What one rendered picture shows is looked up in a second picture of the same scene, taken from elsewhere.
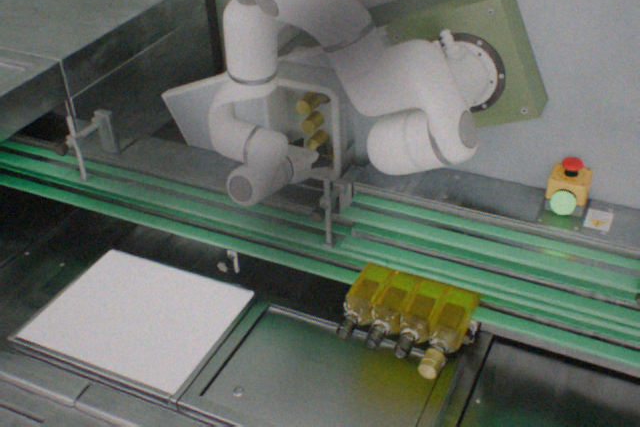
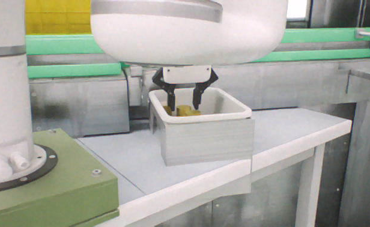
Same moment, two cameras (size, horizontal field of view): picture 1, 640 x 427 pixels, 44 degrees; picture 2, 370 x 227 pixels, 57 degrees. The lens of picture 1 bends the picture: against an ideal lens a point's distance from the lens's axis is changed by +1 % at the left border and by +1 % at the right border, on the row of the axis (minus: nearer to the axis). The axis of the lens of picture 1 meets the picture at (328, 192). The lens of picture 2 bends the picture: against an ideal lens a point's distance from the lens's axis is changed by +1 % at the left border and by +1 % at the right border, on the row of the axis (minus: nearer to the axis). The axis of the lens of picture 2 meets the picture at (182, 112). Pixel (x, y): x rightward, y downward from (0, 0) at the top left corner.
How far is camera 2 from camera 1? 118 cm
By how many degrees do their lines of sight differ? 34
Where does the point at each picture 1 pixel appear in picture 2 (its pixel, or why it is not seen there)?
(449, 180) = (42, 121)
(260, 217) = not seen: hidden behind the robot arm
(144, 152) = (331, 80)
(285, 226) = not seen: hidden behind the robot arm
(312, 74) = (206, 143)
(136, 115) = (367, 154)
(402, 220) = (60, 51)
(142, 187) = (310, 44)
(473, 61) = not seen: outside the picture
